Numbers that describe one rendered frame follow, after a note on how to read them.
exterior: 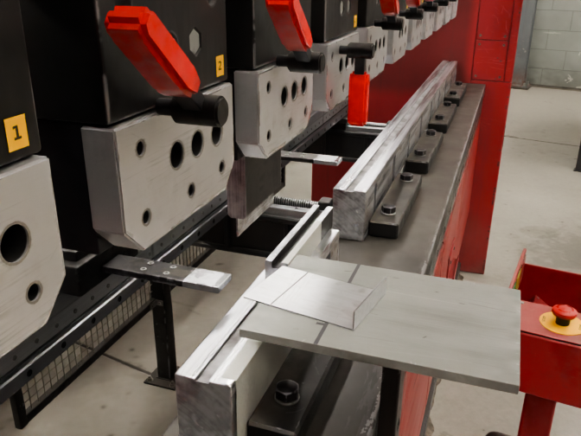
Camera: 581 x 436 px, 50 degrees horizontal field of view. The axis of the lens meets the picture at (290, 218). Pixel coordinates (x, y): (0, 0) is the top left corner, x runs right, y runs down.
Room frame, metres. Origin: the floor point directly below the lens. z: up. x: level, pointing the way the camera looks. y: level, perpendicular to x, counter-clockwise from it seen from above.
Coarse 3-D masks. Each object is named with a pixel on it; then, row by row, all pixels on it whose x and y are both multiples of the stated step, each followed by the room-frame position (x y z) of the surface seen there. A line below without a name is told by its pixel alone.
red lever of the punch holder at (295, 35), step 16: (272, 0) 0.48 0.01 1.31; (288, 0) 0.48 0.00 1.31; (272, 16) 0.49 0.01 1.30; (288, 16) 0.48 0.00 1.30; (304, 16) 0.50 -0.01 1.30; (288, 32) 0.50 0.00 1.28; (304, 32) 0.50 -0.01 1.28; (288, 48) 0.52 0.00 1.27; (304, 48) 0.51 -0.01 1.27; (288, 64) 0.54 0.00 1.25; (304, 64) 0.53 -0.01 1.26; (320, 64) 0.53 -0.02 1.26
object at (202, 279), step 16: (64, 256) 0.63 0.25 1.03; (80, 256) 0.63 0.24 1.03; (96, 256) 0.64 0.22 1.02; (112, 256) 0.67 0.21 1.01; (128, 256) 0.67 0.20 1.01; (80, 272) 0.61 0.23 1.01; (96, 272) 0.64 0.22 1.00; (112, 272) 0.64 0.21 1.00; (128, 272) 0.64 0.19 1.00; (144, 272) 0.63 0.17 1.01; (160, 272) 0.63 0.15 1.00; (176, 272) 0.63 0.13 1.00; (192, 272) 0.63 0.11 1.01; (208, 272) 0.63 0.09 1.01; (224, 272) 0.63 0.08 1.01; (64, 288) 0.61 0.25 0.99; (80, 288) 0.61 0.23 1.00; (192, 288) 0.61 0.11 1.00; (208, 288) 0.60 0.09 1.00
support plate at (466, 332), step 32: (416, 288) 0.61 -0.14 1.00; (448, 288) 0.61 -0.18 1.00; (480, 288) 0.61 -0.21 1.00; (256, 320) 0.54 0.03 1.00; (288, 320) 0.54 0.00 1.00; (384, 320) 0.54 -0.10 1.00; (416, 320) 0.54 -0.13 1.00; (448, 320) 0.54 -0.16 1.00; (480, 320) 0.54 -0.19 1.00; (512, 320) 0.54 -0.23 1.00; (320, 352) 0.50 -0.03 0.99; (352, 352) 0.49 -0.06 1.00; (384, 352) 0.49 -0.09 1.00; (416, 352) 0.49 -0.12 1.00; (448, 352) 0.49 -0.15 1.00; (480, 352) 0.49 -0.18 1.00; (512, 352) 0.49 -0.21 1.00; (480, 384) 0.45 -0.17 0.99; (512, 384) 0.44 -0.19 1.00
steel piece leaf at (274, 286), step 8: (280, 272) 0.64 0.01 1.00; (288, 272) 0.64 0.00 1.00; (296, 272) 0.64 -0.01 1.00; (304, 272) 0.64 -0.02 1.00; (264, 280) 0.62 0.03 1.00; (272, 280) 0.62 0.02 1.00; (280, 280) 0.62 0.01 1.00; (288, 280) 0.62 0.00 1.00; (296, 280) 0.62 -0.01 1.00; (256, 288) 0.60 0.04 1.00; (264, 288) 0.60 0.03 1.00; (272, 288) 0.60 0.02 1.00; (280, 288) 0.60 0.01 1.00; (288, 288) 0.60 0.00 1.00; (248, 296) 0.58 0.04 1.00; (256, 296) 0.58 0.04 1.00; (264, 296) 0.58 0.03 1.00; (272, 296) 0.58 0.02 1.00; (280, 296) 0.59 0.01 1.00; (264, 304) 0.57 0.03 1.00
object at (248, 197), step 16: (240, 160) 0.57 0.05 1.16; (256, 160) 0.59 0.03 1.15; (272, 160) 0.63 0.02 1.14; (240, 176) 0.57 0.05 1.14; (256, 176) 0.59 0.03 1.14; (272, 176) 0.63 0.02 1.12; (240, 192) 0.57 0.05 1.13; (256, 192) 0.59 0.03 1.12; (272, 192) 0.63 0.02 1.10; (240, 208) 0.57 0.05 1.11; (256, 208) 0.61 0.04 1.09; (240, 224) 0.57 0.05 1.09
